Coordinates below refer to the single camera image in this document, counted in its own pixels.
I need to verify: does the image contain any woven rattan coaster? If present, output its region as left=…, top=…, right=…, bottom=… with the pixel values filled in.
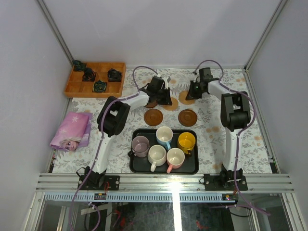
left=162, top=97, right=179, bottom=111
left=179, top=90, right=195, bottom=105

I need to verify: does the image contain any blue mug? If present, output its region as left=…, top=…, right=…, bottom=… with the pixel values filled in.
left=156, top=126, right=173, bottom=151

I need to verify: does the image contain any pink princess cloth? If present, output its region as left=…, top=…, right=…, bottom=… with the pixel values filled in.
left=50, top=112, right=92, bottom=152

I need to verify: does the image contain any aluminium front rail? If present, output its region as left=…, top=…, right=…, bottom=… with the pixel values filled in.
left=36, top=173, right=295, bottom=193

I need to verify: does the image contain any floral tablecloth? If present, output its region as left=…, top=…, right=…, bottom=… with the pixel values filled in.
left=53, top=69, right=271, bottom=173

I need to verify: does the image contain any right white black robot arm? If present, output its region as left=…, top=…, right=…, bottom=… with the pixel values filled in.
left=186, top=67, right=251, bottom=190

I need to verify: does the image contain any dark green yellow roll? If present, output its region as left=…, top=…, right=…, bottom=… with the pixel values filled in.
left=92, top=80, right=107, bottom=93

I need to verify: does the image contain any black orange cable roll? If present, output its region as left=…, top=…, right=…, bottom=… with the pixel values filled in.
left=82, top=67, right=96, bottom=82

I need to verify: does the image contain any black cable roll right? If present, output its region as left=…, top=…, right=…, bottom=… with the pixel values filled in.
left=107, top=68, right=123, bottom=82

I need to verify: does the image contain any black serving tray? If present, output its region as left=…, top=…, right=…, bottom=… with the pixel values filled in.
left=128, top=128, right=199, bottom=175

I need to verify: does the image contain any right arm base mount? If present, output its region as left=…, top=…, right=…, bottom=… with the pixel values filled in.
left=204, top=169, right=248, bottom=191

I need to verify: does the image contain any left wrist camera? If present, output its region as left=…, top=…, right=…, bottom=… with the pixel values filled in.
left=162, top=77, right=171, bottom=89

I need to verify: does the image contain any yellow mug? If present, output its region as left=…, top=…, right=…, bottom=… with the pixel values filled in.
left=177, top=132, right=196, bottom=155

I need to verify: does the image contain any dark wooden coaster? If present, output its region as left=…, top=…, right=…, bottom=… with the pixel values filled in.
left=144, top=109, right=163, bottom=126
left=178, top=109, right=197, bottom=127
left=145, top=102, right=158, bottom=108

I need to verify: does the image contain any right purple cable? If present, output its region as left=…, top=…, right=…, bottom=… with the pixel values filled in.
left=193, top=60, right=271, bottom=216

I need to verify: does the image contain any pink mug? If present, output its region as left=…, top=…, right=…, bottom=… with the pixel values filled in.
left=166, top=148, right=185, bottom=174

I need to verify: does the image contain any black roll far corner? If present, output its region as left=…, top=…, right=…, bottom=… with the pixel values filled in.
left=72, top=60, right=83, bottom=67

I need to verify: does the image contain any blue slotted cable duct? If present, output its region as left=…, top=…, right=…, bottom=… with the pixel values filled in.
left=45, top=192, right=238, bottom=203

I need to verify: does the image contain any cream white mug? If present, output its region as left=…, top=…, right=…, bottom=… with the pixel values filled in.
left=147, top=145, right=167, bottom=172

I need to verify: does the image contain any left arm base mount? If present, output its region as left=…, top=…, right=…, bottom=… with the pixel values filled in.
left=76, top=166, right=120, bottom=192

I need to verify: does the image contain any purple mug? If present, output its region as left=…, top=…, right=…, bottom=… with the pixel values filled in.
left=128, top=136, right=150, bottom=158

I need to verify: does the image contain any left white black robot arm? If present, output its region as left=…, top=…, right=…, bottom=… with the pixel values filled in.
left=79, top=75, right=172, bottom=190

